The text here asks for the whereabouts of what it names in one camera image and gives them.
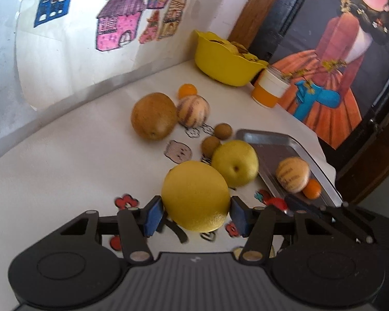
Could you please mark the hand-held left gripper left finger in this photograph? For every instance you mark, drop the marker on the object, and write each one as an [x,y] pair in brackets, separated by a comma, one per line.
[154,216]

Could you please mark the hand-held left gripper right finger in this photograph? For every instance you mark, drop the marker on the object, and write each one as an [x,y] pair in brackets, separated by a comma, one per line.
[238,216]

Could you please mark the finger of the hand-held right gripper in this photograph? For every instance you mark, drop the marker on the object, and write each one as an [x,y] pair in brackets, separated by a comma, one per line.
[298,203]

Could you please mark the small orange kumquat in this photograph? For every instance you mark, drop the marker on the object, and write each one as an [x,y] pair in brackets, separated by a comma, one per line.
[187,90]
[312,189]

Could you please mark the small red tomato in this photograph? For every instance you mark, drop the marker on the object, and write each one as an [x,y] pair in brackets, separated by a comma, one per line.
[276,203]

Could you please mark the pale striped pepino melon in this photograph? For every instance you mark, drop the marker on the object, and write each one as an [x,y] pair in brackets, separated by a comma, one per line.
[292,174]

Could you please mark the large yellow lemon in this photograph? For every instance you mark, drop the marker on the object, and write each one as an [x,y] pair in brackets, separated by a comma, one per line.
[194,197]

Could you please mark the yellow pear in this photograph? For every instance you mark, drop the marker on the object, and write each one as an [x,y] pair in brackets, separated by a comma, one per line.
[235,162]

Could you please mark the metal tray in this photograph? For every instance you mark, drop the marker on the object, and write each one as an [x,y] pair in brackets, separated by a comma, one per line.
[269,152]

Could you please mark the small brown round fruit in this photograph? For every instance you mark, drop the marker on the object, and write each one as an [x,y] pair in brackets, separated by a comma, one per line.
[210,145]
[222,131]

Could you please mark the large brown pear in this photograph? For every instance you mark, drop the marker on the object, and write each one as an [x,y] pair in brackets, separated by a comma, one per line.
[153,116]

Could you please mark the purple striped pepino melon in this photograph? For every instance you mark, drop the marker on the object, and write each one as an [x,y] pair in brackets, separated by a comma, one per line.
[193,110]

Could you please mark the white and orange cup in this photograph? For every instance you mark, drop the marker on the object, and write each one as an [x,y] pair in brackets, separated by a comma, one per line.
[269,87]

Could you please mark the yellow plastic bowl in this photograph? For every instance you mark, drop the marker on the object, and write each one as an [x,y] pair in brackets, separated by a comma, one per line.
[220,64]

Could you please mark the yellow speckled fruit pile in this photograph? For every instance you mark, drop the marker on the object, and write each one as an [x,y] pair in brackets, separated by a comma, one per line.
[236,48]

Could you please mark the paper drawing of colourful houses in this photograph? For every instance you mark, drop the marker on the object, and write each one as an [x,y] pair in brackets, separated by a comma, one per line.
[116,29]

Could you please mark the wall poster orange dress figure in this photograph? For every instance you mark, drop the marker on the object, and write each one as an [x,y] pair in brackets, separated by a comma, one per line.
[330,71]

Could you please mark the brown wooden door frame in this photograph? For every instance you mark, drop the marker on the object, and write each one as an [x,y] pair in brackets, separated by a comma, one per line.
[256,9]

